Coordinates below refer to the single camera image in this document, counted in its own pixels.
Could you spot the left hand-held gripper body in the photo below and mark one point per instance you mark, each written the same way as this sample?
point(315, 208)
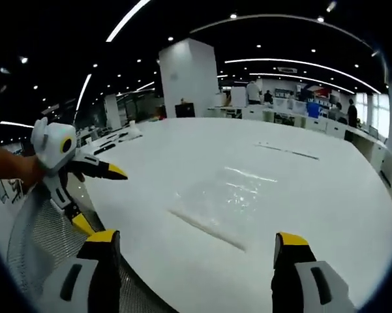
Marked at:
point(53, 146)

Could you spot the blue storage box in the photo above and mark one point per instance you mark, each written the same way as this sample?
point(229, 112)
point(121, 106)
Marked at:
point(313, 110)

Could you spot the clear resealable plastic bag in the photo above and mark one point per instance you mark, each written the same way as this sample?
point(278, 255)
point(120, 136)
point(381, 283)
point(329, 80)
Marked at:
point(235, 202)

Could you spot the ceiling air vent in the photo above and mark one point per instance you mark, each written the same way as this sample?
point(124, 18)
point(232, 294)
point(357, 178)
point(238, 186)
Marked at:
point(286, 69)

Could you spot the white side table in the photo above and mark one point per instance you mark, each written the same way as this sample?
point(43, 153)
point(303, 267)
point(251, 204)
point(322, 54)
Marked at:
point(111, 140)

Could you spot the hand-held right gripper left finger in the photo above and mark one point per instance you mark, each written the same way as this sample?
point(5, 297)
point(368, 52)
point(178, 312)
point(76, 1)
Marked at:
point(84, 280)

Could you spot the white board panel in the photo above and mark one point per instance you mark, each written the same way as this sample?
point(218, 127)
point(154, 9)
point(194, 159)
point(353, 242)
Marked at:
point(239, 96)

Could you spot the black box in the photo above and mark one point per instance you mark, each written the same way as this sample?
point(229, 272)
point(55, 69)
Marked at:
point(185, 110)

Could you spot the white mesh office chair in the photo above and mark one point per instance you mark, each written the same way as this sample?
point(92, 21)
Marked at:
point(36, 228)

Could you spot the person's left hand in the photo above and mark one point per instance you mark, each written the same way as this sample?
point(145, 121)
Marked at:
point(79, 176)

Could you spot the white plastic bag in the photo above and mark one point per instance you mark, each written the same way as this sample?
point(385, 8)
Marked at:
point(134, 130)

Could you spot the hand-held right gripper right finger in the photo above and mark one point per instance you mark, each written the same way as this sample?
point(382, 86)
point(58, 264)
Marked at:
point(313, 283)

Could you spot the red white wall banner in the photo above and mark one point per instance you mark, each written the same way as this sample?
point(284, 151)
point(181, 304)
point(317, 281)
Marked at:
point(314, 90)

